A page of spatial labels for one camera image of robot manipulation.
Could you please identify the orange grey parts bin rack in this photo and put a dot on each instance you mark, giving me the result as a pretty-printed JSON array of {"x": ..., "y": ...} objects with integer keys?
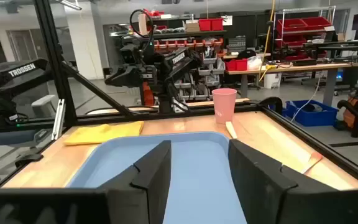
[{"x": 204, "y": 77}]

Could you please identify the red storage bin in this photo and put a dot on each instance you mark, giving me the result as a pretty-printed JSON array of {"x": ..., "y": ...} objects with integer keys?
[
  {"x": 217, "y": 24},
  {"x": 204, "y": 25},
  {"x": 236, "y": 64}
]

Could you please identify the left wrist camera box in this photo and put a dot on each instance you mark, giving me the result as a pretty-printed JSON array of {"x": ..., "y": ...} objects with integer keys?
[{"x": 128, "y": 55}]

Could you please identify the black standing desk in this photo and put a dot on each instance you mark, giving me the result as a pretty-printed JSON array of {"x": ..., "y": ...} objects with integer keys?
[{"x": 337, "y": 46}]

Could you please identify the blue storage bin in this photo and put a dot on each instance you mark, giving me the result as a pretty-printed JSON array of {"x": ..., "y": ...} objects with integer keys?
[{"x": 311, "y": 116}]

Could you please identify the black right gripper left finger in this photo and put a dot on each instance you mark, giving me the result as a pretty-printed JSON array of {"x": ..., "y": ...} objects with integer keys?
[{"x": 148, "y": 186}]

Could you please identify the white waste bin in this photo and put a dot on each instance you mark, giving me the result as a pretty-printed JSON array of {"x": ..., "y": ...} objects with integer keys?
[{"x": 272, "y": 81}]

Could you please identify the black frame clip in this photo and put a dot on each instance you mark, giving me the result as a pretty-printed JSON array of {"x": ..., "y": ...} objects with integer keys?
[{"x": 28, "y": 160}]

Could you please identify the pink plastic cup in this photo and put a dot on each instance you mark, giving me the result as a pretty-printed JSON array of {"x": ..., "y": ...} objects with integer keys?
[{"x": 224, "y": 105}]

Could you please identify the yellow cloth napkin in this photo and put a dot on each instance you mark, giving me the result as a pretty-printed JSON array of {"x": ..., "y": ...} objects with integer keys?
[{"x": 104, "y": 133}]

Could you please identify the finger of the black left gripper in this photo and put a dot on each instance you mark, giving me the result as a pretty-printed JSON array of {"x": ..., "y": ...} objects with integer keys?
[
  {"x": 132, "y": 77},
  {"x": 110, "y": 81}
]

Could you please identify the grey office chair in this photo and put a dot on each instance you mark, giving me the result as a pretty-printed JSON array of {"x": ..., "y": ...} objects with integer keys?
[{"x": 39, "y": 105}]

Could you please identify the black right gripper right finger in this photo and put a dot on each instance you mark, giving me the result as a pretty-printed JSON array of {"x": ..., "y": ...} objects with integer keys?
[{"x": 253, "y": 186}]

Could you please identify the silver aluminium extrusion piece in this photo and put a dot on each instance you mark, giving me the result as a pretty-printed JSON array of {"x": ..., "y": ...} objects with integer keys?
[{"x": 58, "y": 119}]

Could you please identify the wooden workbench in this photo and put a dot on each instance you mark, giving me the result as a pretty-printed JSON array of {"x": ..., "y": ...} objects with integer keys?
[{"x": 291, "y": 69}]

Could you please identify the blue plastic tray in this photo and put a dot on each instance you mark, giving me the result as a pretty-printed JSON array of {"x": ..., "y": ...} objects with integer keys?
[{"x": 197, "y": 161}]

